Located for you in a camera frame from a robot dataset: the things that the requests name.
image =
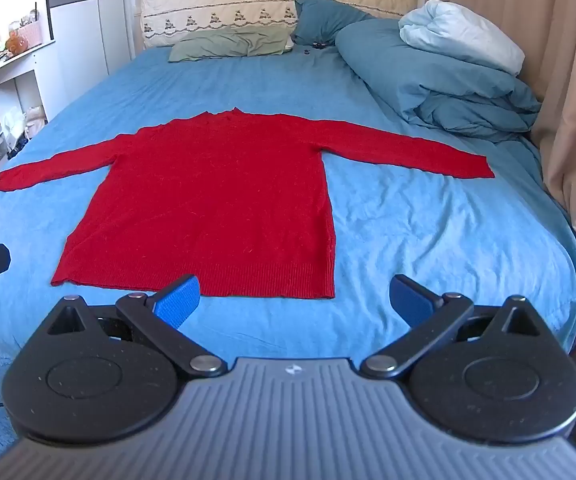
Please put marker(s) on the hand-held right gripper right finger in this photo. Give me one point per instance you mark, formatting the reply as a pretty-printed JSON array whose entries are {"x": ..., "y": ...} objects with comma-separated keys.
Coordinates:
[{"x": 408, "y": 301}]

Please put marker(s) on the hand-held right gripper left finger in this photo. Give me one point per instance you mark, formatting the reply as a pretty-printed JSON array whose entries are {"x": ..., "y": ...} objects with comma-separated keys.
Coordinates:
[{"x": 179, "y": 300}]

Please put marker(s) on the red knit sweater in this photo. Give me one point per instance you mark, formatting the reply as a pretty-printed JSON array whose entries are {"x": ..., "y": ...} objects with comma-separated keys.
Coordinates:
[{"x": 208, "y": 210}]

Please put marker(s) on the light blue bed sheet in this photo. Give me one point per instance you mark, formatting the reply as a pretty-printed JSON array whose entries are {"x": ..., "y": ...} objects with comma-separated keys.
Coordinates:
[{"x": 418, "y": 240}]

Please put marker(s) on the white shelf unit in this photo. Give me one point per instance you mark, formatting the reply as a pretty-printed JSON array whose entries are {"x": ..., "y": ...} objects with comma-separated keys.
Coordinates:
[{"x": 3, "y": 100}]

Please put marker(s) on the blue duvet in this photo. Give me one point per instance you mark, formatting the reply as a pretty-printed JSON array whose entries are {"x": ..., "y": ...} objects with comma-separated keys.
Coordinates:
[{"x": 443, "y": 80}]

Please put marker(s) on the orange plush bear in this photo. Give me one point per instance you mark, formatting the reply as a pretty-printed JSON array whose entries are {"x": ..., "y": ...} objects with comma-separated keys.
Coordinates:
[{"x": 16, "y": 42}]

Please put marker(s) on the pale blue folded blanket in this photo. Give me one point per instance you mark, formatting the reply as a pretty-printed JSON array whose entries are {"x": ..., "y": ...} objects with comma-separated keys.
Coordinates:
[{"x": 463, "y": 35}]

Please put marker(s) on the small black item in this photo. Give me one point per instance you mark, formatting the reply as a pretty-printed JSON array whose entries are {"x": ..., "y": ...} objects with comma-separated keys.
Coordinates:
[{"x": 314, "y": 46}]

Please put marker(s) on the white wardrobe with dark panel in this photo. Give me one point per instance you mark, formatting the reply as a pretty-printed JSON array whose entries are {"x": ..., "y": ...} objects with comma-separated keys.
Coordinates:
[{"x": 88, "y": 15}]

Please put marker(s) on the beige curtain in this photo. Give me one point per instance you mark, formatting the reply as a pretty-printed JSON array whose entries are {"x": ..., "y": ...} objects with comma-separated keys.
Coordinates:
[{"x": 563, "y": 60}]

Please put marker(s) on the teal pillow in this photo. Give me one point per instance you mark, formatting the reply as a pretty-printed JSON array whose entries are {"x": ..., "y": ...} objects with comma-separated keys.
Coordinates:
[{"x": 325, "y": 22}]

